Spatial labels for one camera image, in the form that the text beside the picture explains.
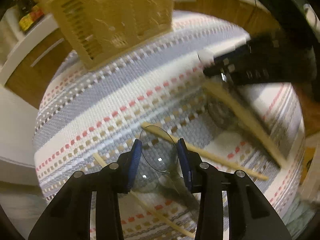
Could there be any wooden chopstick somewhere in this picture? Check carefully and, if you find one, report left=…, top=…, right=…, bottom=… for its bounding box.
left=93, top=152, right=196, bottom=239
left=202, top=81, right=287, bottom=168
left=141, top=122, right=268, bottom=181

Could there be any person right hand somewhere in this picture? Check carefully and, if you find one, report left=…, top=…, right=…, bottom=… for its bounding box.
left=292, top=83, right=319, bottom=137

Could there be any tan plastic utensil basket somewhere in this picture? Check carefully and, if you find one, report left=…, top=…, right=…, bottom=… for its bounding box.
left=40, top=0, right=173, bottom=70

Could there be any striped woven table cloth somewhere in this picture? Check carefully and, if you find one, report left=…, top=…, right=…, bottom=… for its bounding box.
left=33, top=11, right=305, bottom=234

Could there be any dark soy sauce bottle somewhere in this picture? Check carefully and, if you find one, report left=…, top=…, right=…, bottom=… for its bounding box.
left=17, top=0, right=44, bottom=34

